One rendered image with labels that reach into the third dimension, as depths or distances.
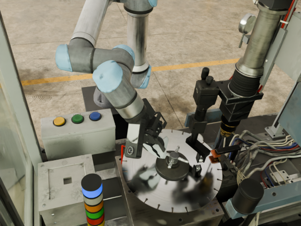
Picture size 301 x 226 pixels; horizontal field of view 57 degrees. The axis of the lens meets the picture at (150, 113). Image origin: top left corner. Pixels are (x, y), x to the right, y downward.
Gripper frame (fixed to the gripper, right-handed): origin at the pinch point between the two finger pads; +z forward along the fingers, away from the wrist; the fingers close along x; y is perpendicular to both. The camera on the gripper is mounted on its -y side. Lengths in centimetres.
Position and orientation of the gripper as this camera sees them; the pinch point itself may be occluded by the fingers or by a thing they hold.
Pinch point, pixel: (161, 157)
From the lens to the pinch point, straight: 90.0
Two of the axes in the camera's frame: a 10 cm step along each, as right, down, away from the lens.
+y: 4.0, -7.4, 5.4
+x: -7.9, 0.2, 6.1
